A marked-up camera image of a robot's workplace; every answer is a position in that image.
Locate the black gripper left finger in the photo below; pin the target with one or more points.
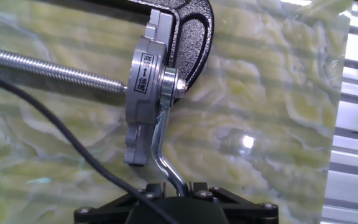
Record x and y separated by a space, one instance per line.
110 210

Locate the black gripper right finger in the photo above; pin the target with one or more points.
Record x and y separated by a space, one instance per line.
247 210

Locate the grey metal lever base housing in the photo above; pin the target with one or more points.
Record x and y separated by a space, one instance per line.
138 109

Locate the green marble pattern mat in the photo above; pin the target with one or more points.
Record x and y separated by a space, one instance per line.
244 93

